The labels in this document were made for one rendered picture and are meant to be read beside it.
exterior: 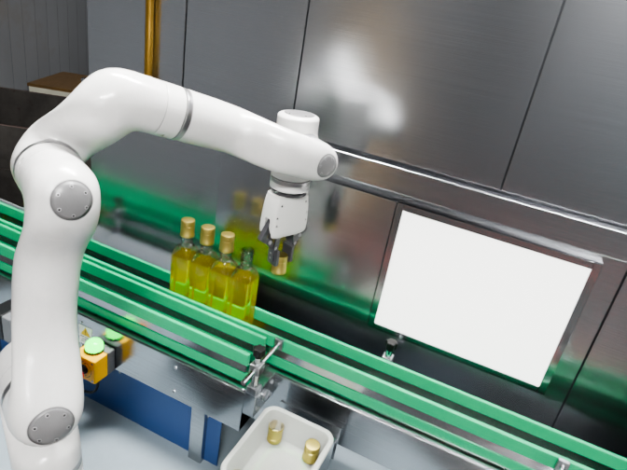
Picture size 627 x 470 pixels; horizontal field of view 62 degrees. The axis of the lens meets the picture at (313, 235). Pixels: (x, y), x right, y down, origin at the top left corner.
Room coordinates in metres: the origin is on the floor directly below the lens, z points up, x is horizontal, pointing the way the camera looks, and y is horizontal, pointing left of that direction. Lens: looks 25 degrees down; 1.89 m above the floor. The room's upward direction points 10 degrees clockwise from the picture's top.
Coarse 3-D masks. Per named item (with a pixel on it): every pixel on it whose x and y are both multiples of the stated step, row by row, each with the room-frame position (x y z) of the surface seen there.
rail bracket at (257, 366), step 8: (280, 344) 0.99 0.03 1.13; (256, 352) 0.89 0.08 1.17; (264, 352) 0.90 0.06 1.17; (272, 352) 0.96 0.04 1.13; (256, 360) 0.90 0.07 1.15; (264, 360) 0.93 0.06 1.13; (256, 368) 0.89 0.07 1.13; (248, 376) 0.87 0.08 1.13; (256, 376) 0.89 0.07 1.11; (248, 384) 0.90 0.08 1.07; (256, 384) 0.90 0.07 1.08; (248, 392) 0.89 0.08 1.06; (256, 392) 0.89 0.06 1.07
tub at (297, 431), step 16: (272, 416) 0.91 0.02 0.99; (288, 416) 0.90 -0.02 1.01; (256, 432) 0.85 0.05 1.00; (288, 432) 0.89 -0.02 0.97; (304, 432) 0.88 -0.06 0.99; (320, 432) 0.87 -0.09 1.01; (240, 448) 0.79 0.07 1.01; (256, 448) 0.85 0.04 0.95; (272, 448) 0.86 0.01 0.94; (288, 448) 0.87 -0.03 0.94; (320, 448) 0.86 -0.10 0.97; (224, 464) 0.73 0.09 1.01; (240, 464) 0.78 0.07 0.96; (256, 464) 0.81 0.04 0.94; (272, 464) 0.82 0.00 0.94; (288, 464) 0.82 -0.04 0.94; (304, 464) 0.83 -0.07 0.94; (320, 464) 0.78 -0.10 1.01
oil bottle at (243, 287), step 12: (240, 276) 1.06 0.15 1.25; (252, 276) 1.07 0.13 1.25; (240, 288) 1.06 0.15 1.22; (252, 288) 1.07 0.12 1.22; (228, 300) 1.07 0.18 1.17; (240, 300) 1.06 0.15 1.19; (252, 300) 1.08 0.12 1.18; (228, 312) 1.07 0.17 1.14; (240, 312) 1.06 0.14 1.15; (252, 312) 1.09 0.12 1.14; (252, 324) 1.10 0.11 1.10
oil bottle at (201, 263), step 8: (192, 256) 1.12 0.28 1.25; (200, 256) 1.11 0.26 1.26; (208, 256) 1.11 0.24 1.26; (216, 256) 1.13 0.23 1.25; (192, 264) 1.11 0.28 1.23; (200, 264) 1.10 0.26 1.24; (208, 264) 1.10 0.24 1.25; (192, 272) 1.11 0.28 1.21; (200, 272) 1.10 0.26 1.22; (208, 272) 1.10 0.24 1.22; (192, 280) 1.11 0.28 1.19; (200, 280) 1.10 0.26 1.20; (208, 280) 1.10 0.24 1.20; (192, 288) 1.11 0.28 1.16; (200, 288) 1.10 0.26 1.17; (192, 296) 1.11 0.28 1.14; (200, 296) 1.10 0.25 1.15
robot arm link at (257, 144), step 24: (192, 96) 0.86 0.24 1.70; (192, 120) 0.84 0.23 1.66; (216, 120) 0.87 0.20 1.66; (240, 120) 0.91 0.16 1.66; (264, 120) 0.92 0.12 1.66; (192, 144) 0.87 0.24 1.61; (216, 144) 0.88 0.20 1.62; (240, 144) 0.90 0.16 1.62; (264, 144) 0.90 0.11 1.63; (288, 144) 0.90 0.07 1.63; (312, 144) 0.93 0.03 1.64; (264, 168) 0.90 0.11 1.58; (288, 168) 0.90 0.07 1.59; (312, 168) 0.92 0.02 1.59; (336, 168) 0.96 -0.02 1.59
